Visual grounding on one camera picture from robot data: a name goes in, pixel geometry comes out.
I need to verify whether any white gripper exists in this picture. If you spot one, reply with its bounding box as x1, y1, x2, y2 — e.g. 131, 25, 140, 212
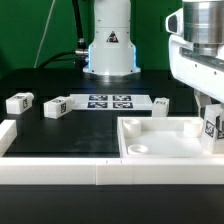
165, 8, 224, 139

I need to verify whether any white square table top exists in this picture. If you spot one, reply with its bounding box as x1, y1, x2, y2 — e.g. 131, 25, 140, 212
117, 117, 224, 158

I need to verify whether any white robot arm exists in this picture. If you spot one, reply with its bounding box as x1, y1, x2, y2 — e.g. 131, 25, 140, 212
83, 0, 224, 132

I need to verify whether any white marker base sheet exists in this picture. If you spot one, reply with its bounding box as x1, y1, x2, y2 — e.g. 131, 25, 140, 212
71, 94, 152, 111

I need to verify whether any white U-shaped fence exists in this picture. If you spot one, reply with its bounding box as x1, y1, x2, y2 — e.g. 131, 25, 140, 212
0, 120, 224, 185

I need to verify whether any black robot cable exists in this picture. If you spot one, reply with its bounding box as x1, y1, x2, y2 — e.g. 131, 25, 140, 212
37, 0, 90, 70

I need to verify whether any thin white cable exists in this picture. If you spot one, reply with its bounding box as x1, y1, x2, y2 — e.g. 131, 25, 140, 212
33, 0, 57, 69

